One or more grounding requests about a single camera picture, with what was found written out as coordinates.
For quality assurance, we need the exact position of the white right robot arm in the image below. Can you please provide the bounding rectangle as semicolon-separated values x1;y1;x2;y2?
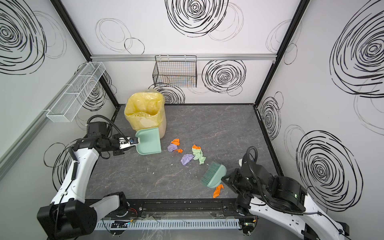
222;147;350;240

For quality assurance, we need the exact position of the orange paper scrap front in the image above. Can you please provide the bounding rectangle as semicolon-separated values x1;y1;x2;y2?
213;184;224;199

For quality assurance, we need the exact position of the orange paper scrap centre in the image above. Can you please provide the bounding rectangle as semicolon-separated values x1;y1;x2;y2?
171;139;180;146

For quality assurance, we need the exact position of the small purple paper scrap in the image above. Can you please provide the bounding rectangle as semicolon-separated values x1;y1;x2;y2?
181;154;195;166

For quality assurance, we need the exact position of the clear wall shelf tray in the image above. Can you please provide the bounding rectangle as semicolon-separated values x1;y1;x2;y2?
46;62;106;123

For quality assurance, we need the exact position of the green dustpan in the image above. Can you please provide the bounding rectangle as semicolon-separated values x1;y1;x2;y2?
136;128;162;155

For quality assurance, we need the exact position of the green hand brush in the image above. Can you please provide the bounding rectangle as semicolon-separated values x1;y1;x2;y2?
201;162;227;189

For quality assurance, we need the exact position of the white slotted cable duct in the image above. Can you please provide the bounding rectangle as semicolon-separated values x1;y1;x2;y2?
95;219;241;232

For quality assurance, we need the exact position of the green paper scrap front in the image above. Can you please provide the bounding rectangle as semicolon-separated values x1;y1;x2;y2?
192;148;206;165

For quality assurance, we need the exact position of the beige bin with yellow bag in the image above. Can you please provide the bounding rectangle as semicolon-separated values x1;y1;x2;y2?
124;89;167;138

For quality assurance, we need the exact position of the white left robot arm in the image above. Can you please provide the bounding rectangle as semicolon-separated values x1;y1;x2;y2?
37;116;140;240

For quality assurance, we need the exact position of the black wire basket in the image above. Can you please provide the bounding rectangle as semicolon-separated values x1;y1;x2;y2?
152;55;198;88

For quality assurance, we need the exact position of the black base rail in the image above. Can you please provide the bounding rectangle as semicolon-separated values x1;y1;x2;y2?
103;198;251;219

